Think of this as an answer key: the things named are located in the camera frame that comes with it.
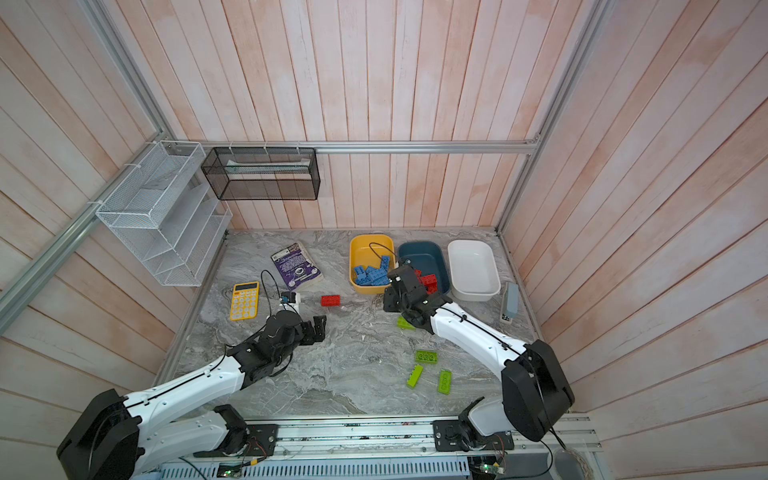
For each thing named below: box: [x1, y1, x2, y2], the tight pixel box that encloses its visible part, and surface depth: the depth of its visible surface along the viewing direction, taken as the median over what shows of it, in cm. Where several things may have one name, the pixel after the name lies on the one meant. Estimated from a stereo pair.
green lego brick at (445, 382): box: [438, 371, 453, 395], surface depth 85 cm
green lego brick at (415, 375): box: [407, 364, 423, 388], surface depth 83 cm
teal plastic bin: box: [398, 241, 450, 295], surface depth 110 cm
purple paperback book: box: [270, 241, 324, 290], surface depth 109 cm
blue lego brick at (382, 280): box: [371, 274, 390, 286], surface depth 103 cm
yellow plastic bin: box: [349, 234, 397, 295], surface depth 109 cm
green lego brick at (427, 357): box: [415, 350, 439, 364], surface depth 87 cm
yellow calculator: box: [230, 281, 260, 321], surface depth 100 cm
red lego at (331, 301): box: [321, 295, 341, 307], surface depth 100 cm
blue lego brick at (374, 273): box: [365, 266, 386, 280], surface depth 104 cm
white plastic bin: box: [448, 240, 502, 302], surface depth 109 cm
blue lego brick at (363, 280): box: [356, 276, 372, 286], surface depth 103 cm
